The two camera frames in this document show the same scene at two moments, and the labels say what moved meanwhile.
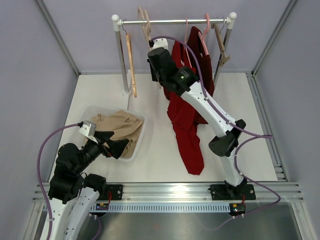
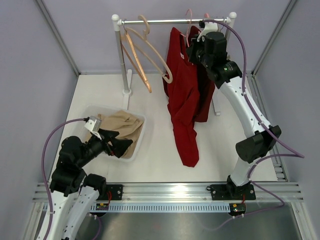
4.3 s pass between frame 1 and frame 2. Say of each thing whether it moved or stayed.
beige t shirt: stayed
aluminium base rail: stayed
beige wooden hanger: moved
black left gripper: stayed
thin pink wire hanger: moved
